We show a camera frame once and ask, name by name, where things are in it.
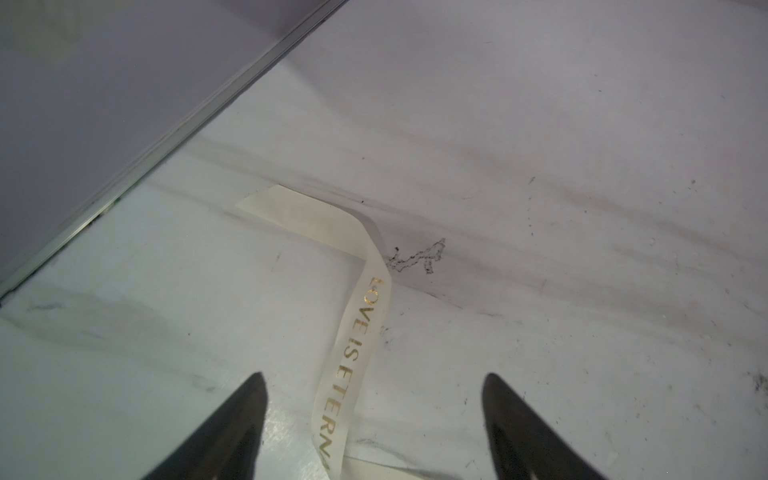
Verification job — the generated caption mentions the cream ribbon roll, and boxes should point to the cream ribbon roll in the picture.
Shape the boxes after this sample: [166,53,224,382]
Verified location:
[237,185,416,479]

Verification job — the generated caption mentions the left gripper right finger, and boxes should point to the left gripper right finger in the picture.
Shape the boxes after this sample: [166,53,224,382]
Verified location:
[482,373,604,480]

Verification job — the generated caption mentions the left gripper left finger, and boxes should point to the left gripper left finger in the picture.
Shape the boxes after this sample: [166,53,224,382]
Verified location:
[145,372,268,479]

